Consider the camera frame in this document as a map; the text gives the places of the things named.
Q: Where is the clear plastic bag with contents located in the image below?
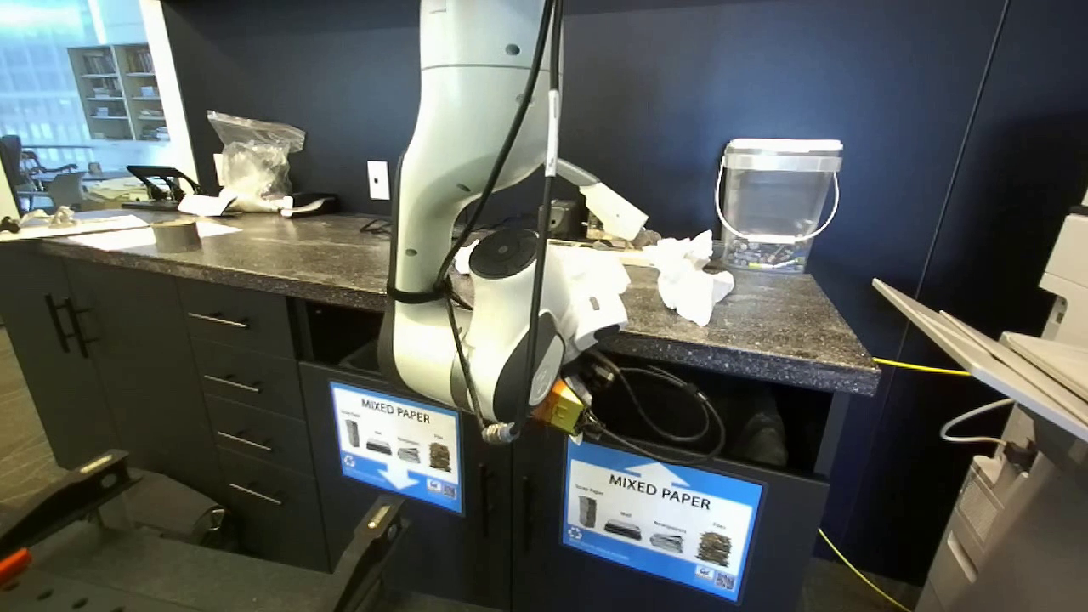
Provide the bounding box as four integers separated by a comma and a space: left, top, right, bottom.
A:
205, 109, 311, 218

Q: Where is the dark counter cabinet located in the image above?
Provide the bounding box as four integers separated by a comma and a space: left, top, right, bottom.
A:
0, 241, 846, 612

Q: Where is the beige masking tape roll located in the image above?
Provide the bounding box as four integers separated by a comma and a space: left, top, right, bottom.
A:
150, 218, 205, 252

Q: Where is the dark bin cabinet door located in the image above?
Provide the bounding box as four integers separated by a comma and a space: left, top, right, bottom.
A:
507, 412, 838, 612
299, 361, 518, 610

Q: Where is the black desk stand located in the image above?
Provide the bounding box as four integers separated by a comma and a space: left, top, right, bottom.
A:
127, 165, 205, 215

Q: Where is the white office printer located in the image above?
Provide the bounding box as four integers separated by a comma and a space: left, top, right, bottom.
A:
871, 197, 1088, 612

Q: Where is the black chair with armrests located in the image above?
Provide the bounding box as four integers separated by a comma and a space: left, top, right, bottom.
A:
0, 445, 412, 612

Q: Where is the window with white frame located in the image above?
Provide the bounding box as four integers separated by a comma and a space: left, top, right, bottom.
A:
0, 0, 202, 215

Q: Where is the small white wall plate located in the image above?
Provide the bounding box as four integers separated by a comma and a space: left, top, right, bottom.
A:
365, 156, 394, 205

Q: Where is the large white paper sheet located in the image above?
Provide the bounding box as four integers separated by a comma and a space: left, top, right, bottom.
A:
66, 215, 246, 256

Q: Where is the gold flange adapter ring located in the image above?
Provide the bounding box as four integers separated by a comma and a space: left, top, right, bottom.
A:
526, 378, 597, 440

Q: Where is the white cable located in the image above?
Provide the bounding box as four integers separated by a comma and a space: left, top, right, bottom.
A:
937, 395, 1017, 453

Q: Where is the white and black stapler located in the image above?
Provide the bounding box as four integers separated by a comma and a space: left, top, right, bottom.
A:
284, 190, 345, 222

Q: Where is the white booklet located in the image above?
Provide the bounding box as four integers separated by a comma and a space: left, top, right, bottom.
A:
178, 190, 242, 222

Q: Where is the dark drawer with silver handle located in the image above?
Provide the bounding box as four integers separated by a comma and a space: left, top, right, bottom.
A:
215, 464, 327, 573
202, 404, 311, 474
182, 282, 304, 361
194, 350, 308, 420

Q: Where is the blue sign with down arrow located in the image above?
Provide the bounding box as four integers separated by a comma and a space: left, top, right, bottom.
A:
327, 378, 466, 522

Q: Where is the blue sign with up arrow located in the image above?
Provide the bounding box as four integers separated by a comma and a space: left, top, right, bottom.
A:
562, 436, 767, 606

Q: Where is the yellow cable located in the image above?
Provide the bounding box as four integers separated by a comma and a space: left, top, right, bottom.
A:
812, 353, 979, 612

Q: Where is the clear plastic bucket with lid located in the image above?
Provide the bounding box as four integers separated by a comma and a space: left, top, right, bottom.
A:
711, 135, 846, 278

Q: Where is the black bin with liner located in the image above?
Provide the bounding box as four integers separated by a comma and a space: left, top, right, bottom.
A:
588, 350, 796, 474

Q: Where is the white crumpled paper ball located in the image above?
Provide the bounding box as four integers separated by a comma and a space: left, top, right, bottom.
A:
644, 229, 722, 277
657, 265, 742, 333

